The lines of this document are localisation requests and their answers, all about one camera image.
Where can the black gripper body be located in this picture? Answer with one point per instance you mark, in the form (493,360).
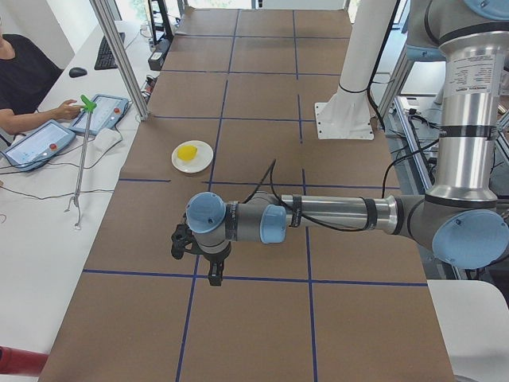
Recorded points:
(215,255)

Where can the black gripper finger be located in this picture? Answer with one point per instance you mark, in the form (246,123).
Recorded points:
(215,274)

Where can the yellow lemon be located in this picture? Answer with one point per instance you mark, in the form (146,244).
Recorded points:
(187,153)

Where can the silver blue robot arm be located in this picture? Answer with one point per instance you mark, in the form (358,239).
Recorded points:
(456,218)

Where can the white round plate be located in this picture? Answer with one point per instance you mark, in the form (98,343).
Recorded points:
(202,160)

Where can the person's hand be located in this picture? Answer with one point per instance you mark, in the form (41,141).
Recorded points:
(68,110)

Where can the far blue teach pendant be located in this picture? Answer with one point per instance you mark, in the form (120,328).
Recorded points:
(109,110)

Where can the blue teach pendant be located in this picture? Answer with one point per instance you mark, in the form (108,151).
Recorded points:
(37,148)
(109,110)

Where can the near blue teach pendant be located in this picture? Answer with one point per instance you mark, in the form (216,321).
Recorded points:
(37,148)

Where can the red fire extinguisher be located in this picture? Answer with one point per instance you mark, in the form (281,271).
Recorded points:
(19,362)

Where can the black keyboard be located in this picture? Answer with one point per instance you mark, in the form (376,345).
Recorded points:
(105,59)

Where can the black computer mouse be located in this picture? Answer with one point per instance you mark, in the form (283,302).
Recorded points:
(77,72)

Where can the seated person in black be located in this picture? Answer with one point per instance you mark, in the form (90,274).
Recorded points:
(27,76)

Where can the white pedestal column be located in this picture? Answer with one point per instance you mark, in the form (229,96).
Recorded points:
(347,114)

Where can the green handled reacher tool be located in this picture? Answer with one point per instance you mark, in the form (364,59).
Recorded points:
(89,107)

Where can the aluminium frame post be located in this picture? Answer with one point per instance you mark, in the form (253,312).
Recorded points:
(108,26)

